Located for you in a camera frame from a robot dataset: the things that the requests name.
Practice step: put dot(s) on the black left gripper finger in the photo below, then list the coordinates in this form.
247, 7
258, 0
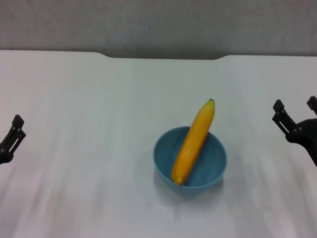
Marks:
16, 134

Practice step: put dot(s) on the blue bowl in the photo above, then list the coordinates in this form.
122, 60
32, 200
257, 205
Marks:
213, 163

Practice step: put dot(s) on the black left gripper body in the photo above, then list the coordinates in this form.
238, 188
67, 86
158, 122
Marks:
5, 158

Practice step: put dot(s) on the yellow banana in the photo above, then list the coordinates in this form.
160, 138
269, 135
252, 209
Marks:
193, 146

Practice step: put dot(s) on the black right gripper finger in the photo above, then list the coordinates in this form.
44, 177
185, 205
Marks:
283, 117
313, 105

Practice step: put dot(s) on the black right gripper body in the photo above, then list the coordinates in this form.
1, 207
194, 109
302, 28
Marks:
305, 136

